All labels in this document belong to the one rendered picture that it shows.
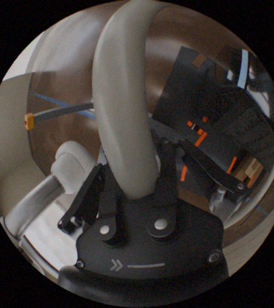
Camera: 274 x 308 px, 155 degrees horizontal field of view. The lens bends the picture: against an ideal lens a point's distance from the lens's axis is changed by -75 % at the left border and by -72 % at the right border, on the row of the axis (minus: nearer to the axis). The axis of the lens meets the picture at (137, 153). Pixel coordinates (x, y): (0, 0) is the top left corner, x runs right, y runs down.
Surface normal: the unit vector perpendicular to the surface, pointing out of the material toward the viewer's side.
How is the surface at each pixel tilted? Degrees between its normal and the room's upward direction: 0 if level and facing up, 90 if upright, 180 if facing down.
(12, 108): 90
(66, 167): 80
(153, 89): 0
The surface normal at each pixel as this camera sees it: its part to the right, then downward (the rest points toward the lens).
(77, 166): 0.63, -0.40
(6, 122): 0.88, 0.45
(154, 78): -0.33, 0.41
